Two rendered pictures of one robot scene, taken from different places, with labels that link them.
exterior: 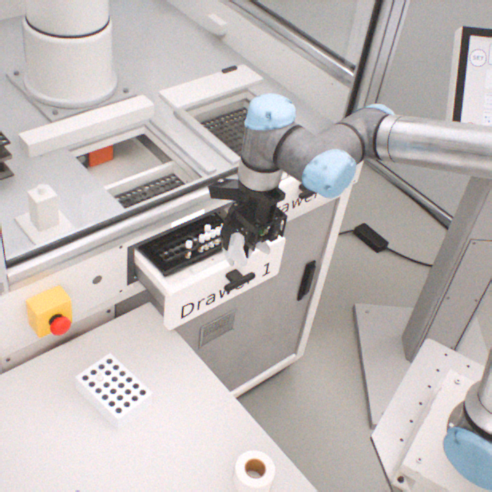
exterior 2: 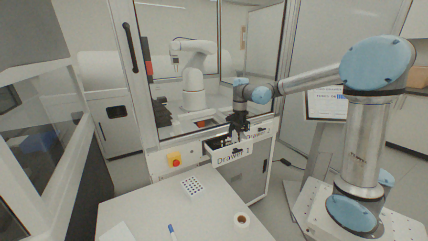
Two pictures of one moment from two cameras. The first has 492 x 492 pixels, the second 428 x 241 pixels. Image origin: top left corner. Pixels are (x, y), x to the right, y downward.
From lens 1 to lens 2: 53 cm
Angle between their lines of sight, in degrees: 23
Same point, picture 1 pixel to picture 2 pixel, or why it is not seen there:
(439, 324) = not seen: hidden behind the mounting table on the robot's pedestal
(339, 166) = (264, 89)
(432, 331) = not seen: hidden behind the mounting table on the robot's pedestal
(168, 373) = (213, 183)
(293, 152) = (248, 89)
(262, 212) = (240, 119)
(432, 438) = (319, 210)
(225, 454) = (230, 213)
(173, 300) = (214, 155)
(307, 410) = (269, 214)
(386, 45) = not seen: hidden behind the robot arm
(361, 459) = (290, 234)
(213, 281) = (228, 150)
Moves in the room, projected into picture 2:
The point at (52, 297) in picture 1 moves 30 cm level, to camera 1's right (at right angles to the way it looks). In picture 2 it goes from (175, 153) to (226, 161)
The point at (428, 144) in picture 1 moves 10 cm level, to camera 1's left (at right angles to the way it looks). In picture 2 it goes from (297, 79) to (272, 79)
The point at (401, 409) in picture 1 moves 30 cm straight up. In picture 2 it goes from (303, 201) to (317, 149)
